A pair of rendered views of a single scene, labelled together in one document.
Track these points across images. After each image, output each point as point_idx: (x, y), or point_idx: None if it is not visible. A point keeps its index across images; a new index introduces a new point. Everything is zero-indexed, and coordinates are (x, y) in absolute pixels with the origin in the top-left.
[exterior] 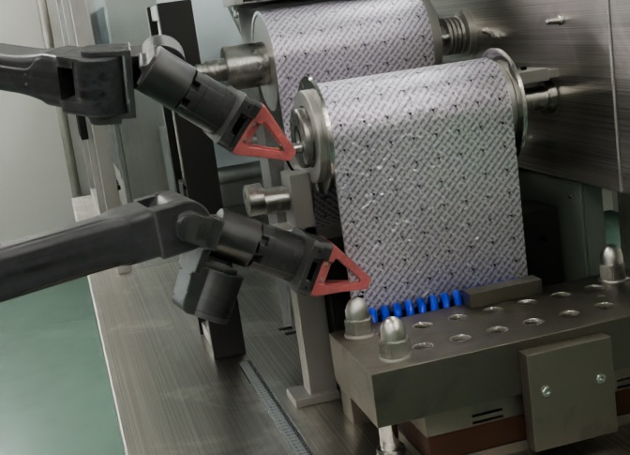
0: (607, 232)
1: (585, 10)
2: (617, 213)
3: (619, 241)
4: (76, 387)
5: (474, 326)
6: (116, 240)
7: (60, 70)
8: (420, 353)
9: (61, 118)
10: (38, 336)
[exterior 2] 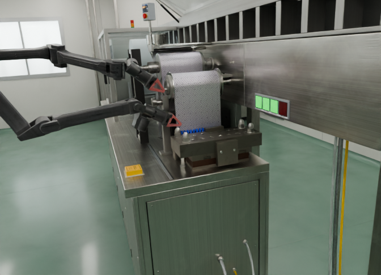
0: None
1: (238, 60)
2: None
3: None
4: (98, 156)
5: (206, 136)
6: (119, 109)
7: (106, 65)
8: (191, 141)
9: (96, 77)
10: (87, 141)
